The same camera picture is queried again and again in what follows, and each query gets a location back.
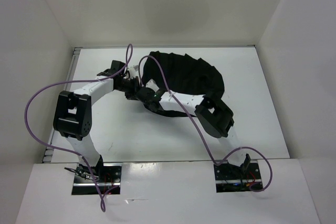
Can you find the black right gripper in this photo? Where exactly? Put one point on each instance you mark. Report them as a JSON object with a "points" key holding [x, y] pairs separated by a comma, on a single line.
{"points": [[162, 112]]}

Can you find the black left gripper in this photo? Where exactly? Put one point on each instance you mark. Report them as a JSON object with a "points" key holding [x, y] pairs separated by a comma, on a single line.
{"points": [[130, 96]]}

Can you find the black skirt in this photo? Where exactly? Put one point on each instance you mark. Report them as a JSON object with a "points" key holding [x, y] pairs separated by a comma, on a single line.
{"points": [[183, 74]]}

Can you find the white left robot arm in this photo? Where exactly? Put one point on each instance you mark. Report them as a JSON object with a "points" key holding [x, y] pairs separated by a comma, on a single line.
{"points": [[73, 118]]}

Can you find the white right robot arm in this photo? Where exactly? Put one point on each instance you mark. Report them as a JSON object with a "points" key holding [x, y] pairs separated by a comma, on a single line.
{"points": [[215, 117]]}

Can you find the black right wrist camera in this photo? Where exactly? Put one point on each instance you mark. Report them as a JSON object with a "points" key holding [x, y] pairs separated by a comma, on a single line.
{"points": [[151, 84]]}

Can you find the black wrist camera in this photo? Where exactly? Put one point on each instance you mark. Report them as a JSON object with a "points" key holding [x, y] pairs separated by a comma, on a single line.
{"points": [[117, 66], [151, 84]]}

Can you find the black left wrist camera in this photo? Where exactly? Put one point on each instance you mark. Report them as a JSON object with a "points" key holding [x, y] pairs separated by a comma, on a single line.
{"points": [[117, 66]]}

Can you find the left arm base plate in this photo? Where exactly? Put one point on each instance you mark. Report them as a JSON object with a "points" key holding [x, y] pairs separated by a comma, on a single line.
{"points": [[109, 182]]}

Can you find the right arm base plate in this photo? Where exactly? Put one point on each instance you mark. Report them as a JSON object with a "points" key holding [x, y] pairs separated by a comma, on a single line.
{"points": [[229, 179]]}

